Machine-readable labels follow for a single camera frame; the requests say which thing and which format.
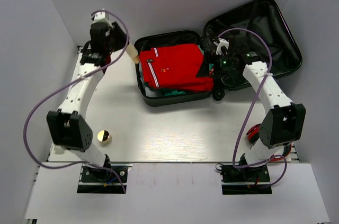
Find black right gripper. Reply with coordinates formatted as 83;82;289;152
196;50;236;78

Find beige cosmetic tube bottle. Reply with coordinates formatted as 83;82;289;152
126;43;140;64

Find red polo shirt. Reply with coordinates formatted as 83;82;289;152
139;43;215;93

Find green shirt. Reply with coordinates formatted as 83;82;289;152
142;46;215;97

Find red black headphones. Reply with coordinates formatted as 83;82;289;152
246;124;292;157

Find gold lid cream jar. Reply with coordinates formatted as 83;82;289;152
97;130;112;145

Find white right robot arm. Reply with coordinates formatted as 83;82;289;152
197;36;306;181

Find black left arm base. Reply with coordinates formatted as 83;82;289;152
77;164;132;194

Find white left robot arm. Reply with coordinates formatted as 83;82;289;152
47;9;139;181

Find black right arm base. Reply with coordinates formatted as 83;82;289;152
215;163;272;195

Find black open suitcase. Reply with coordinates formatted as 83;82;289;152
135;0;302;107

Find black suitcase wheel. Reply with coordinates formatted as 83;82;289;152
212;89;225;101

